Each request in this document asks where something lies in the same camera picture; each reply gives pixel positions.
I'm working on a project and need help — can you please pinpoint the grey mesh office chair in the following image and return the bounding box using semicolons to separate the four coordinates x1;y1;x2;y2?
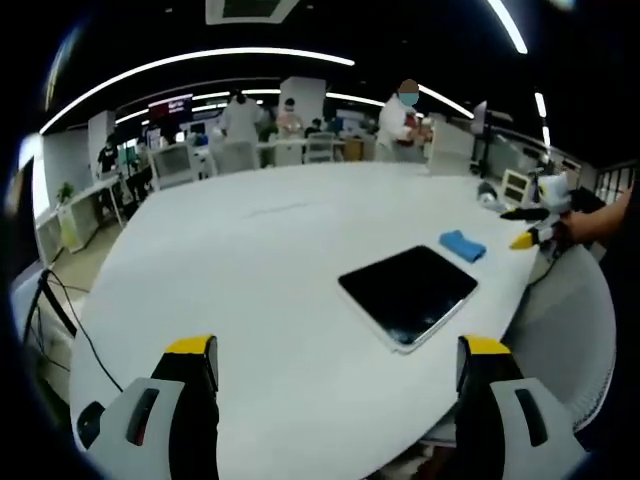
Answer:
499;243;619;437

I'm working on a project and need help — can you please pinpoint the thin gripper cable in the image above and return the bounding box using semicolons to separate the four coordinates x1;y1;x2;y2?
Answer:
528;248;564;287

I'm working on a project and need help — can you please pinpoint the red wall screen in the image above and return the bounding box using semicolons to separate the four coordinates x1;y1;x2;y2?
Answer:
147;93;194;122

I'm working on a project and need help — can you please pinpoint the monitor on black stand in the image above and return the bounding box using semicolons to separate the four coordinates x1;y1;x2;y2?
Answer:
470;99;514;177

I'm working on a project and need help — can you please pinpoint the black tablet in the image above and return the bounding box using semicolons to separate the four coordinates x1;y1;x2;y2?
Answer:
337;244;480;356

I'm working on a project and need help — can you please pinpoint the small white shelf unit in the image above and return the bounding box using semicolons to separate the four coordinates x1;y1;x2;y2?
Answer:
500;168;532;204

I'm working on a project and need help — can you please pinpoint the long ceiling light strip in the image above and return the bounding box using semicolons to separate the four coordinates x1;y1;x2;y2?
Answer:
38;47;356;135

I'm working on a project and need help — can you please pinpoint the black cable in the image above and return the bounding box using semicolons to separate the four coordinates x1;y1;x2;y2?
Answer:
27;268;125;394

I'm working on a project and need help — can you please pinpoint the grey rounded object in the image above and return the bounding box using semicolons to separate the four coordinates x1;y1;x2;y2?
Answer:
476;180;507;209

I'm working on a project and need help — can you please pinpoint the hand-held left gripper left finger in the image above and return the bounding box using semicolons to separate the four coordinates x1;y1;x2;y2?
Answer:
82;334;221;480

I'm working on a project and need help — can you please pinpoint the blue cleaning cloth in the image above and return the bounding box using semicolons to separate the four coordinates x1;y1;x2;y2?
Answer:
438;229;488;264

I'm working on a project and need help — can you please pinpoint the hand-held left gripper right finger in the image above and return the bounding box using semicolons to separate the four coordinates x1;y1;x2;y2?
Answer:
454;334;592;480

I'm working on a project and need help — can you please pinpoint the white office chair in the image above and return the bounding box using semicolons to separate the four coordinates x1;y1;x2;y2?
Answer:
303;131;336;164
148;143;197;190

